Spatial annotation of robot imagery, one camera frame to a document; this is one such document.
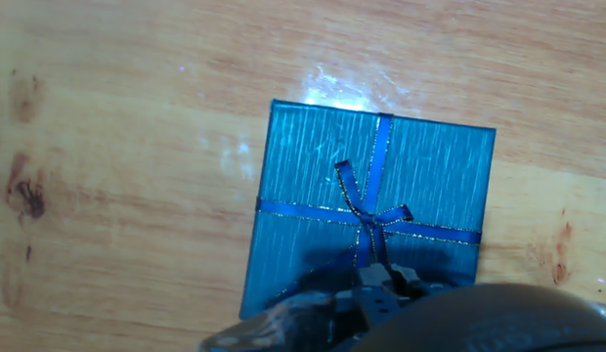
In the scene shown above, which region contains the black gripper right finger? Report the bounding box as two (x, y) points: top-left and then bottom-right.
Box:
(390, 263), (425, 295)

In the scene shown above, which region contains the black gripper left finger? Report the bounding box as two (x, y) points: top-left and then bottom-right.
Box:
(354, 262), (402, 328)

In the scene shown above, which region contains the blue gift box lid ribbon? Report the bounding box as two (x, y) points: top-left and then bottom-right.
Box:
(238, 99), (498, 322)

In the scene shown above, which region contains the glossy wooden board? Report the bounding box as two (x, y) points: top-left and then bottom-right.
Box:
(0, 0), (606, 352)

